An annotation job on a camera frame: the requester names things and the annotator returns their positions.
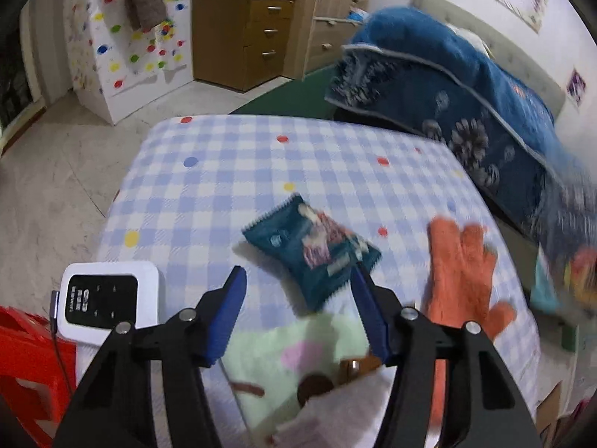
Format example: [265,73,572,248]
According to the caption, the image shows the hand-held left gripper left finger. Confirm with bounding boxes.
[53,265,248,448]

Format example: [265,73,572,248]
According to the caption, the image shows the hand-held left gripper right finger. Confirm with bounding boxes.
[350,264,544,448]

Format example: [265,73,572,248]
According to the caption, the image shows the teal snack packet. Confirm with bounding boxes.
[241,193,382,312]

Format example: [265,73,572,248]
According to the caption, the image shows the pale green printed towel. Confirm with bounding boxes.
[217,312,388,435]

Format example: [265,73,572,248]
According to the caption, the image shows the orange fleece glove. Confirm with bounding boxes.
[422,217,518,430]

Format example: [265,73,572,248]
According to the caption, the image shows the white electronic device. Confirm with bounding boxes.
[60,261,160,346]

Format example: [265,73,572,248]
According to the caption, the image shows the blue checked tablecloth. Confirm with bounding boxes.
[77,114,542,448]

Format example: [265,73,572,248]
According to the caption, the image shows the cardboard box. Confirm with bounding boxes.
[534,380,579,435]

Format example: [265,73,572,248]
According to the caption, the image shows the red plastic stool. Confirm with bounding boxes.
[0,305,78,448]

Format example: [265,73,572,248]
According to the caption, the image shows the blurred colourful packet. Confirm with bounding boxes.
[562,243,597,309]

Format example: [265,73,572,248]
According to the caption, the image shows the green floor mat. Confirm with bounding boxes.
[228,66,341,122]

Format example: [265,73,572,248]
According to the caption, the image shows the blue patterned blanket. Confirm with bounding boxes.
[324,6,597,262]

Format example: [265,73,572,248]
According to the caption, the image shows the wooden drawer cabinet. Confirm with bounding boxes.
[191,0,297,93]

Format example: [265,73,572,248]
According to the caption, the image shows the white dotted cabinet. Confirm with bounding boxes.
[65,0,197,127]

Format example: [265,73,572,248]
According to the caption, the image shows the grey upholstered bed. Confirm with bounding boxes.
[410,0,567,122]

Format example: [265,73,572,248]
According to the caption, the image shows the wooden wardrobe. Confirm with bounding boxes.
[280,0,388,80]

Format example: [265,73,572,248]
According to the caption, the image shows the grey device cable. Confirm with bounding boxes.
[49,289,78,397]

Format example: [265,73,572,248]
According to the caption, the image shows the small wall poster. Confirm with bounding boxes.
[566,69,587,107]

